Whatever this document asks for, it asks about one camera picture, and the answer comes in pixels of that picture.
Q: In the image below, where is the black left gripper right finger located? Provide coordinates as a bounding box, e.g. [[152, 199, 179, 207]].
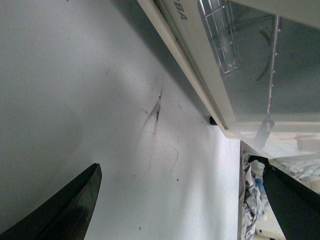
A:
[[248, 155, 320, 240]]

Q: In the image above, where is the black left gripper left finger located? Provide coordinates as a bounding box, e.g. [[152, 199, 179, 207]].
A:
[[0, 163, 102, 240]]

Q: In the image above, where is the glass oven door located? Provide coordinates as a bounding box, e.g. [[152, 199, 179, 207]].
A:
[[159, 0, 320, 181]]

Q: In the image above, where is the cream Toshiba toaster oven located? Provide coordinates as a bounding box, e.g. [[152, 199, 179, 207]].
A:
[[136, 0, 320, 140]]

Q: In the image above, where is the crumpled paper pile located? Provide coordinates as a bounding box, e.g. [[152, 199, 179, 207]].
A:
[[237, 141, 269, 240]]

